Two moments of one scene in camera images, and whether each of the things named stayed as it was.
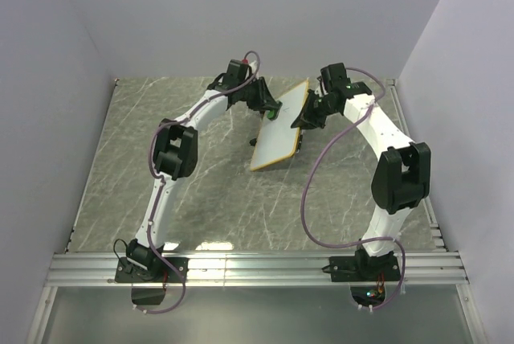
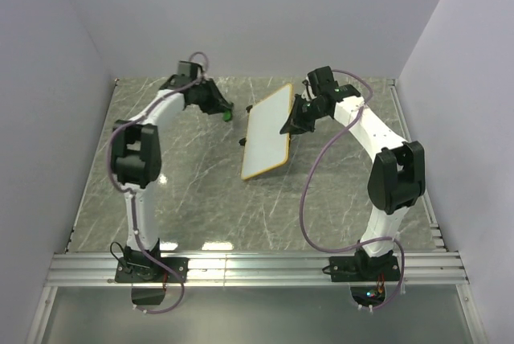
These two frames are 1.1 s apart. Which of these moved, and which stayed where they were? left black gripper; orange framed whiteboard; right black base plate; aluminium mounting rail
Moved: left black gripper; orange framed whiteboard
Stayed: aluminium mounting rail; right black base plate
